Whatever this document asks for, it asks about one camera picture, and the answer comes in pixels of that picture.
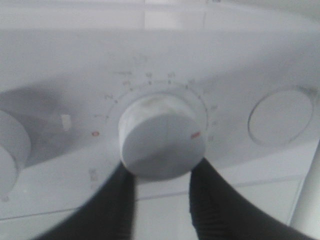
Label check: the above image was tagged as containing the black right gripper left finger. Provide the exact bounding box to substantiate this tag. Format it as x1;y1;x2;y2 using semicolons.
37;163;136;240

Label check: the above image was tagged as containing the white microwave knob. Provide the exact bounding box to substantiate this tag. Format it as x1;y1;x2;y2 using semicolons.
0;111;32;198
118;94;206;180

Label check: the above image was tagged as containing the round white door button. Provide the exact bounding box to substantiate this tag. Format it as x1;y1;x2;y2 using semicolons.
247;85;319;147

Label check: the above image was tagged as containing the white microwave oven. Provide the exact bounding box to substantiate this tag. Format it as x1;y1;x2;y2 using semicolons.
0;0;320;223

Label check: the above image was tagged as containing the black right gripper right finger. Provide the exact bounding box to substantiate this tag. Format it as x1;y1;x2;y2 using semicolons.
189;158;310;240

